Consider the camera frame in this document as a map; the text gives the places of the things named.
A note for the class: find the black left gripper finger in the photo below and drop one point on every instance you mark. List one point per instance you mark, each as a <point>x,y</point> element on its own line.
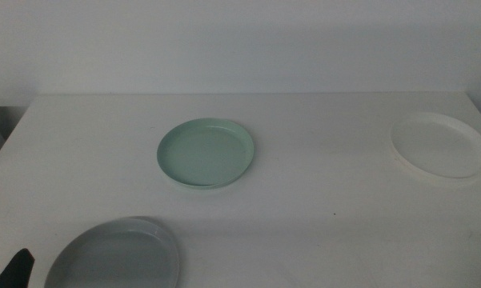
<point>16,272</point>

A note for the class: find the grey shallow bowl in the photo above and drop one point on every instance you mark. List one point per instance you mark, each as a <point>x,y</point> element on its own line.
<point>116,260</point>

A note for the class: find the mint green shallow bowl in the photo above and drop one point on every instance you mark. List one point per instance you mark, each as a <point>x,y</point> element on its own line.
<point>204,154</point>

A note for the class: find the white shallow bowl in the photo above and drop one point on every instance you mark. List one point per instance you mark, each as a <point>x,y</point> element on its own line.
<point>440,146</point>

